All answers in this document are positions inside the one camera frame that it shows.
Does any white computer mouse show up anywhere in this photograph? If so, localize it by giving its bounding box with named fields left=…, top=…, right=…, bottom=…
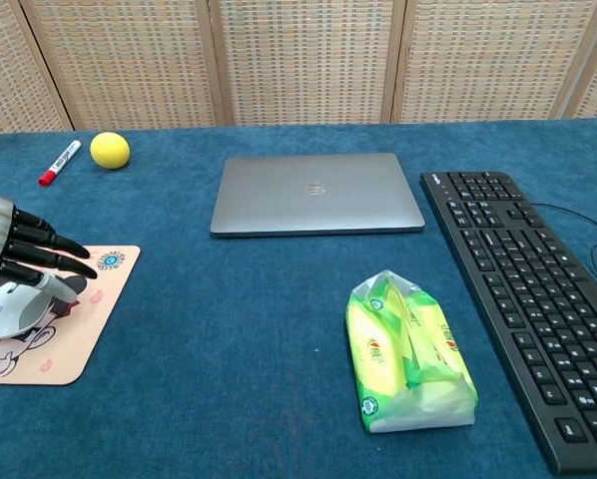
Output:
left=0, top=280, right=70, bottom=341

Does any green tissue pack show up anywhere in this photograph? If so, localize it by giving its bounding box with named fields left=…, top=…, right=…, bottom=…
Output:
left=344, top=269, right=479, bottom=435

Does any red and white marker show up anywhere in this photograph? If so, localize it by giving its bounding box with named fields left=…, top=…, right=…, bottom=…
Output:
left=38, top=140, right=83, bottom=189

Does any yellow foam ball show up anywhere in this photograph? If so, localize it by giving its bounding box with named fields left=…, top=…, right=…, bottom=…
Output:
left=89, top=131, right=132, bottom=171

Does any woven folding screen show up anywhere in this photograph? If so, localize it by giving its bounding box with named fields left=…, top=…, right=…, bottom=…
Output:
left=0, top=0, right=597, bottom=135

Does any black keyboard cable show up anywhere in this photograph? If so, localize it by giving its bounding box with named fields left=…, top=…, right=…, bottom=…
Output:
left=527, top=202, right=597, bottom=290

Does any cartoon girl mouse pad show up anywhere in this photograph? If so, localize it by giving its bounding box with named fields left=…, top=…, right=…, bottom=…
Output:
left=0, top=244, right=143, bottom=387

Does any blue table cloth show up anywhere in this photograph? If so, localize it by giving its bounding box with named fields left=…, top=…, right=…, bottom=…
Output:
left=0, top=117, right=597, bottom=479

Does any black computer keyboard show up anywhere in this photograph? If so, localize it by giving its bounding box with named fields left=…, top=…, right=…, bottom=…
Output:
left=419, top=171, right=597, bottom=476

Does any silver closed laptop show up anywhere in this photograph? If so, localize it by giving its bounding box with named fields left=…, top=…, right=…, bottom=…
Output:
left=209, top=152, right=427, bottom=239

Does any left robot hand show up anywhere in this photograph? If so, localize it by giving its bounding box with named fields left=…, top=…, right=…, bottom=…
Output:
left=0, top=192, right=99, bottom=303

